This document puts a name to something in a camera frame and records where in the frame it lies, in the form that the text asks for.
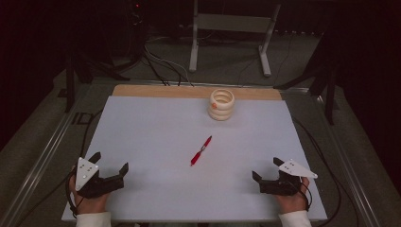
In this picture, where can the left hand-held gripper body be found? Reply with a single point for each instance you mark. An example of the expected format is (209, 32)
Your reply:
(104, 184)

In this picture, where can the dark equipment with red light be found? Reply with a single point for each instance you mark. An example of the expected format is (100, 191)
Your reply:
(136, 22)

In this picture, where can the aluminium rail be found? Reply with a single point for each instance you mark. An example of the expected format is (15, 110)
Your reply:
(41, 167)
(345, 157)

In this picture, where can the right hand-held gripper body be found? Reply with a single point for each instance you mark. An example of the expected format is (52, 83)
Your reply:
(283, 186)

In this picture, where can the black stand with legs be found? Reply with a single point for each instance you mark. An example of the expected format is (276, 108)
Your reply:
(71, 72)
(327, 78)

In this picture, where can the red pen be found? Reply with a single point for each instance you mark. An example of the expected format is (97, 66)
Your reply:
(200, 151)

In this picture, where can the cream ribbed pen holder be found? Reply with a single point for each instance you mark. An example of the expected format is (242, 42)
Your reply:
(221, 107)

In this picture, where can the white metal stand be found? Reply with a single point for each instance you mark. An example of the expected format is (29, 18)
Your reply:
(231, 23)

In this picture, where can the person's right hand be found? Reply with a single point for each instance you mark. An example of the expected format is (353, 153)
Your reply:
(291, 201)

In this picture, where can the person's left hand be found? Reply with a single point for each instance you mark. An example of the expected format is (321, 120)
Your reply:
(90, 205)

